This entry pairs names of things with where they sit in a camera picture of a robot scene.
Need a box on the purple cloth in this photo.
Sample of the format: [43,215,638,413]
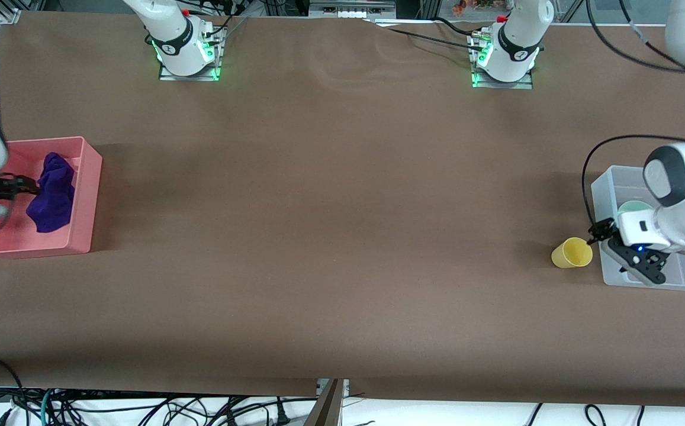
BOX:
[25,151,77,234]

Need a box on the yellow plastic cup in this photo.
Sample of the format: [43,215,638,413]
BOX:
[551,237,594,269]

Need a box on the translucent white plastic bin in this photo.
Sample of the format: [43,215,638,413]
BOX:
[591,165,685,292]

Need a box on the pink plastic bin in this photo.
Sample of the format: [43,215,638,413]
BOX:
[0,136,104,260]

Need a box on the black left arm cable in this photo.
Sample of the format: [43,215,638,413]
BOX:
[581,0,685,233]

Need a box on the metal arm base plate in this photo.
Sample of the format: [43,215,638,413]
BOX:
[158,24,225,82]
[471,33,535,90]

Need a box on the aluminium frame corner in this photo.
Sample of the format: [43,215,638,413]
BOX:
[0,0,47,25]

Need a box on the black cable on table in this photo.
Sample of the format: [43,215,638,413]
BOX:
[432,17,477,35]
[375,22,485,51]

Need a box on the black cable tangle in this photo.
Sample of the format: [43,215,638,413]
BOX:
[0,393,319,426]

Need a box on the metal table edge bracket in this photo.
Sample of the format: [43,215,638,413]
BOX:
[305,379,350,426]

